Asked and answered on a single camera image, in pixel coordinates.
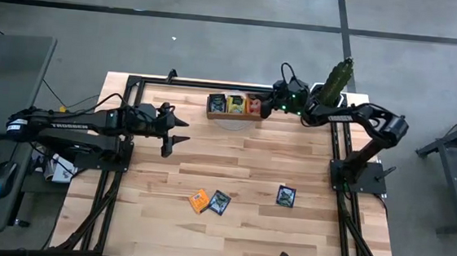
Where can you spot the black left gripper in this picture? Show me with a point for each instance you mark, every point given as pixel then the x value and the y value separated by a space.
pixel 147 125

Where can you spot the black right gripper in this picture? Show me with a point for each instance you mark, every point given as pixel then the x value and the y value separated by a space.
pixel 292 94

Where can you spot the lemon lime tea bag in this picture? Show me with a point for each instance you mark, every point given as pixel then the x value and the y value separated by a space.
pixel 236 104

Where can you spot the blackcurrant tea bag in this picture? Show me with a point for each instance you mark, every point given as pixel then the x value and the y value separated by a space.
pixel 219 202
pixel 217 102
pixel 286 196

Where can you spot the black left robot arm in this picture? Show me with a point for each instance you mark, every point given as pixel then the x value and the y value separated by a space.
pixel 69 125

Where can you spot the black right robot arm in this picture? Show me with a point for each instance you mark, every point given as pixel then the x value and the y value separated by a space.
pixel 348 118

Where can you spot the wooden tea organizer box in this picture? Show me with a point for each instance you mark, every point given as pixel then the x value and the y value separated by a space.
pixel 233 118

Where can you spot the round clear turntable disc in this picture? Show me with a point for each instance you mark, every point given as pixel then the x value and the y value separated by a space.
pixel 233 125

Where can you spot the green cactus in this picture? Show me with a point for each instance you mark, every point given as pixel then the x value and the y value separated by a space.
pixel 336 81

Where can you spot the white printed carton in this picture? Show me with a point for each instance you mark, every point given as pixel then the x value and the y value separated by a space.
pixel 63 171

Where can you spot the dark grey desk panel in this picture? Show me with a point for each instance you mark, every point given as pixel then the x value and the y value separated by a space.
pixel 8 74

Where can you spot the black computer mouse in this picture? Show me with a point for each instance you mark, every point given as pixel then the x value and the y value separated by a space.
pixel 2 177

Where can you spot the black desk caster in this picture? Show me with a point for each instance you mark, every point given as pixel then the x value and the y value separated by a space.
pixel 21 223

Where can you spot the dark metal cart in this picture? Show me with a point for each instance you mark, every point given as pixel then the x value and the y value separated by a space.
pixel 455 182

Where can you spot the black frame clamp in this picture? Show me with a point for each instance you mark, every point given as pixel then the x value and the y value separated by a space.
pixel 171 75

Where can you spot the black metal table frame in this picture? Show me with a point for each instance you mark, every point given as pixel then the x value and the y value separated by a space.
pixel 215 85

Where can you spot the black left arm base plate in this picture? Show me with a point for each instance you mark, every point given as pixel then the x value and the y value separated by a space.
pixel 99 163

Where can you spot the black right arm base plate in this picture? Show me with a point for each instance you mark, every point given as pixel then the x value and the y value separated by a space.
pixel 375 183

